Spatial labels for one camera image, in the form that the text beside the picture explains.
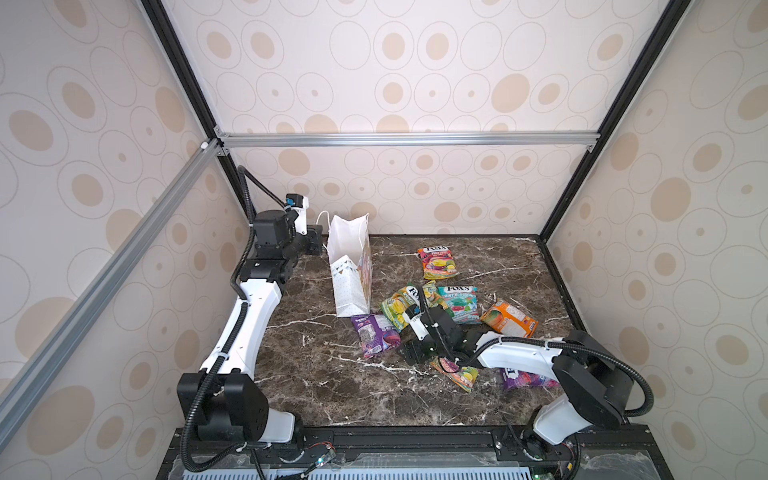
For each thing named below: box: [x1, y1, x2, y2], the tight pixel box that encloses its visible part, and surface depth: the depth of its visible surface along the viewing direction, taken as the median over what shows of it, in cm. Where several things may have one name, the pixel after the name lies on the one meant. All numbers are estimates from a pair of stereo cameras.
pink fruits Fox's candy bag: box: [430, 357, 479, 392], surface depth 84 cm
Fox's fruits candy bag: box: [417, 245, 460, 280], surface depth 111 cm
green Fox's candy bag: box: [422, 280, 444, 308], surface depth 99 cm
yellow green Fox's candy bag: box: [382, 286, 410, 332], surface depth 96 cm
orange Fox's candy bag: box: [480, 300, 539, 339], surface depth 95 cm
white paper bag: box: [316, 210, 373, 317], surface depth 88 cm
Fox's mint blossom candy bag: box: [437, 286, 482, 324], surface depth 99 cm
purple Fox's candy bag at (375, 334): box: [351, 314, 402, 358], surface depth 92 cm
